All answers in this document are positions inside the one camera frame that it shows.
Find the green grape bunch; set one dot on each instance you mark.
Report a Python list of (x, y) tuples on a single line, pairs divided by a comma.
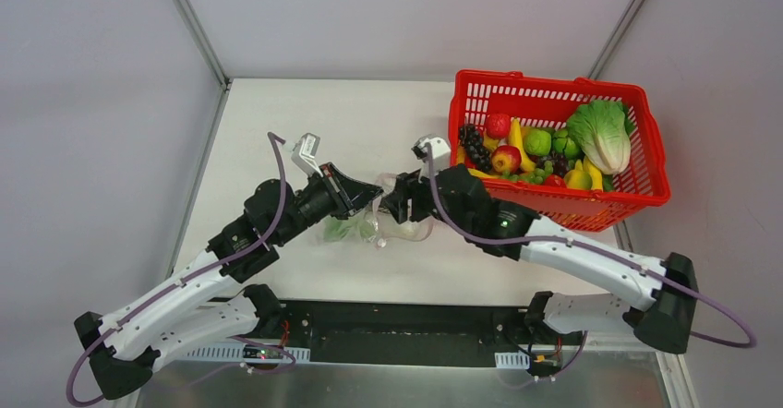
[(535, 177)]

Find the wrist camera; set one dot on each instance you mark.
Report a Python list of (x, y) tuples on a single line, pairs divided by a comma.
[(434, 152), (303, 154)]

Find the light green lime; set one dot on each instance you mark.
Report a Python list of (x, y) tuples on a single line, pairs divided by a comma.
[(537, 142)]

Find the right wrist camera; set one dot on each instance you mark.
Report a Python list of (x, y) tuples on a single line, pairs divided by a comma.
[(434, 152)]

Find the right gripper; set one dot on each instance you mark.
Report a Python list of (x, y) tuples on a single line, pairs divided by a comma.
[(413, 197)]

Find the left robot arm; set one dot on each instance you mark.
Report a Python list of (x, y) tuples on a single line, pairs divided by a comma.
[(210, 299)]

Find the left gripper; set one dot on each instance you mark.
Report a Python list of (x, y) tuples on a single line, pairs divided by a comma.
[(335, 187)]

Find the clear zip top bag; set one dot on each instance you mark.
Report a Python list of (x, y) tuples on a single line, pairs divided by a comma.
[(374, 213)]

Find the dark green pepper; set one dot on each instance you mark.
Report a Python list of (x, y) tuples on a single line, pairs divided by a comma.
[(564, 145)]

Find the large green lettuce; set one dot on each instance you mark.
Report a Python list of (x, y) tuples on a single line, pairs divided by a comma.
[(602, 130)]

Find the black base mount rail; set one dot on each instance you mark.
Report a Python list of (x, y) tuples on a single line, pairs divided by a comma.
[(406, 335)]

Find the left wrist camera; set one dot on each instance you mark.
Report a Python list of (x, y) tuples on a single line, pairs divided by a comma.
[(303, 154)]

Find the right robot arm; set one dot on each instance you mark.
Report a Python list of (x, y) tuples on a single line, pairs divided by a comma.
[(652, 298)]

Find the dark purple grape bunch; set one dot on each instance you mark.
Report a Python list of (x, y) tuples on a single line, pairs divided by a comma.
[(472, 141)]

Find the white green napa cabbage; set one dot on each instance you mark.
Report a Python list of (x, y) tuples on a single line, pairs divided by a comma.
[(407, 231)]

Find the red plastic basket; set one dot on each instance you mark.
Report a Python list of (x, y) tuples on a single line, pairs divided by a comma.
[(548, 102)]

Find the red apple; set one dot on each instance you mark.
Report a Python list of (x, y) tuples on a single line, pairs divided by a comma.
[(506, 159)]

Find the yellow banana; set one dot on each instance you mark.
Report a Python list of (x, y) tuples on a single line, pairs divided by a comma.
[(594, 173), (515, 138)]

